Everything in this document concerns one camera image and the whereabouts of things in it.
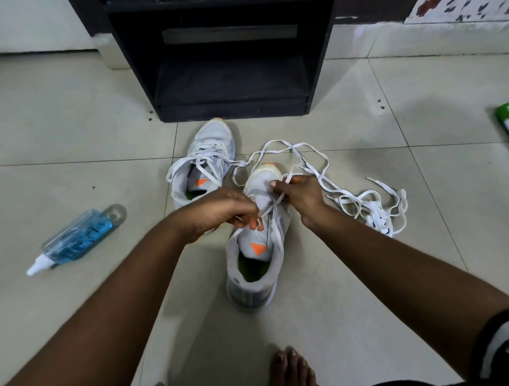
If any person's left hand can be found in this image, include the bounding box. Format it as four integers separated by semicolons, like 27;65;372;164
174;187;265;244

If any person's right hand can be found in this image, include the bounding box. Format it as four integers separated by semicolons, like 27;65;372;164
270;174;329;231

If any grey sneaker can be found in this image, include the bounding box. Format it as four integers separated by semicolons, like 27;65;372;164
225;163;292;311
166;118;236;210

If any person's left forearm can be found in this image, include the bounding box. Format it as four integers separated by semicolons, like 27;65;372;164
7;216;191;386

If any person's right forearm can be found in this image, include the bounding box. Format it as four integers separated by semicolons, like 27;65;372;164
310;206;509;381

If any person's right foot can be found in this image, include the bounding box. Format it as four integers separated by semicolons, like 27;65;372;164
269;346;318;386

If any black open shelf box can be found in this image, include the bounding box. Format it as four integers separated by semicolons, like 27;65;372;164
103;0;336;123

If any blue transparent bottle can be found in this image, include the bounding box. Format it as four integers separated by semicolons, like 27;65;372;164
27;204;127;277

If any dark brown wooden cabinet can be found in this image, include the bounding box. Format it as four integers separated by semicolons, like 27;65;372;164
68;0;416;37

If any green blue white bottle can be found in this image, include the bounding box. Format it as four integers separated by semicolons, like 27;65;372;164
495;102;509;135

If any white floral patterned sheet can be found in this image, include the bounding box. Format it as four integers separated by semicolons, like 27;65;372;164
405;0;509;24

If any zebra striped garment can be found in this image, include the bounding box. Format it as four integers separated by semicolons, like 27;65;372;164
373;310;509;386

